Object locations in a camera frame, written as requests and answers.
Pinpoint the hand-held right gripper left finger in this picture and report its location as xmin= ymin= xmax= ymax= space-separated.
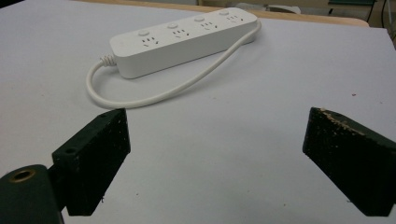
xmin=47 ymin=107 xmax=132 ymax=217

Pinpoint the wooden table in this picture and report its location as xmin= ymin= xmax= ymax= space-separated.
xmin=70 ymin=0 xmax=370 ymax=28

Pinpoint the white table cover sheet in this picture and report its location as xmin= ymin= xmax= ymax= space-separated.
xmin=0 ymin=0 xmax=396 ymax=224

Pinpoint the black cable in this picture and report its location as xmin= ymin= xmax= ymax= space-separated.
xmin=365 ymin=0 xmax=388 ymax=23

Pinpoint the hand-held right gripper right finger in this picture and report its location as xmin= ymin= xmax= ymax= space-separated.
xmin=302 ymin=106 xmax=396 ymax=217

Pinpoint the white power strip cable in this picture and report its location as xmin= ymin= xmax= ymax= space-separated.
xmin=85 ymin=19 xmax=262 ymax=110

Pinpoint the white power strip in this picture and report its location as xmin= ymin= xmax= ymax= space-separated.
xmin=108 ymin=7 xmax=260 ymax=80

